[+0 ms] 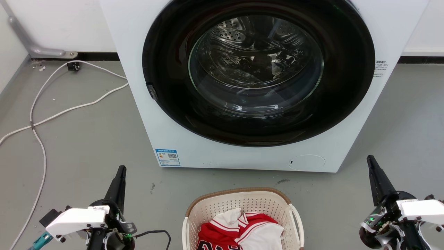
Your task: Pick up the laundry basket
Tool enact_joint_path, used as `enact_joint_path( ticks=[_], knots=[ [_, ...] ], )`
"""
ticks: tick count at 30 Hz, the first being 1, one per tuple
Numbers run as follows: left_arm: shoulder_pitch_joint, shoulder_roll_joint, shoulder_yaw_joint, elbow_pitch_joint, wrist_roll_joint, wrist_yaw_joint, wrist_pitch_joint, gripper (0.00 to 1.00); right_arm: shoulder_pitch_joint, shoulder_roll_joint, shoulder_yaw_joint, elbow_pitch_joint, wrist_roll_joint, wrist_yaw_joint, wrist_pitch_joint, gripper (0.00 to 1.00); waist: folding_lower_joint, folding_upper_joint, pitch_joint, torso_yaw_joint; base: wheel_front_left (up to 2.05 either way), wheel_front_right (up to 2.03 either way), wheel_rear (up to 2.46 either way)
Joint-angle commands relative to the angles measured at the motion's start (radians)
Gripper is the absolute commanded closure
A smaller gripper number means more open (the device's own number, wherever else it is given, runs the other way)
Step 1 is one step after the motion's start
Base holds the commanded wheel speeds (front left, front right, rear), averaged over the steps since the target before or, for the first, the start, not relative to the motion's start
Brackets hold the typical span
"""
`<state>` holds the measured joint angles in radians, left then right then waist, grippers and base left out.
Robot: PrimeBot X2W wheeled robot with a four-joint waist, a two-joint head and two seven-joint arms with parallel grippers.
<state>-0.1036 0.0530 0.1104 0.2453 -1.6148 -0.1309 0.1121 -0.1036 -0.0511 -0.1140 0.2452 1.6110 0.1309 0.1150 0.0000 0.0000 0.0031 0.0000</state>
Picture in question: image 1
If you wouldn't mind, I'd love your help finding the cream plastic laundry basket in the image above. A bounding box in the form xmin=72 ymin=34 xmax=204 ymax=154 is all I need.
xmin=182 ymin=187 xmax=305 ymax=250

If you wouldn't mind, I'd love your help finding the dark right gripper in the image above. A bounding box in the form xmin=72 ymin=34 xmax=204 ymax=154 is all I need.
xmin=359 ymin=155 xmax=425 ymax=250

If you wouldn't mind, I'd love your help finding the blue energy label sticker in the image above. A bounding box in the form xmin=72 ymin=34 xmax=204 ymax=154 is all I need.
xmin=155 ymin=149 xmax=181 ymax=167

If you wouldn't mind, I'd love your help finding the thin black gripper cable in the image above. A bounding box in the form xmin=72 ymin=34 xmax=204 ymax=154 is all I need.
xmin=134 ymin=230 xmax=172 ymax=250

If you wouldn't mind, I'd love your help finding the round black washer door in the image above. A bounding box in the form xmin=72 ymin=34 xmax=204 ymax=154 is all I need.
xmin=142 ymin=0 xmax=376 ymax=147

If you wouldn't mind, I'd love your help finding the small printed warning label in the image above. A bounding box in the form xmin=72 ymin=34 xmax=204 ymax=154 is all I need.
xmin=373 ymin=60 xmax=388 ymax=78

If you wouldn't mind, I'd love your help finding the white garment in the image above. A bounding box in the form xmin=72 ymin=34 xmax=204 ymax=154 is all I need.
xmin=234 ymin=222 xmax=285 ymax=250

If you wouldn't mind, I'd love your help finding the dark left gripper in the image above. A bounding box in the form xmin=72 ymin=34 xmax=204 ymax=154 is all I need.
xmin=86 ymin=165 xmax=137 ymax=250

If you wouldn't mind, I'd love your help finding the white front-load washing machine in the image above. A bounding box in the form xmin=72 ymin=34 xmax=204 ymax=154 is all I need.
xmin=99 ymin=0 xmax=430 ymax=173

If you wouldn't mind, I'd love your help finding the grey wall pipe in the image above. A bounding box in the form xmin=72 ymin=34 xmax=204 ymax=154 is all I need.
xmin=0 ymin=0 xmax=78 ymax=59

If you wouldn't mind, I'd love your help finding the red and white jersey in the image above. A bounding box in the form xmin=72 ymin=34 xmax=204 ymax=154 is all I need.
xmin=197 ymin=211 xmax=279 ymax=250

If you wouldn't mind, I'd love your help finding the round white filter cover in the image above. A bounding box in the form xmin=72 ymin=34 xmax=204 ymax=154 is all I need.
xmin=289 ymin=154 xmax=326 ymax=171

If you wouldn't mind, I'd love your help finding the white power cable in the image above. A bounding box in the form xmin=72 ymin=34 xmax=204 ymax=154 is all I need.
xmin=0 ymin=82 xmax=129 ymax=145

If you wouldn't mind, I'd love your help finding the long white floor cable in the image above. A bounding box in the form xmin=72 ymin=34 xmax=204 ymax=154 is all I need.
xmin=9 ymin=60 xmax=128 ymax=250

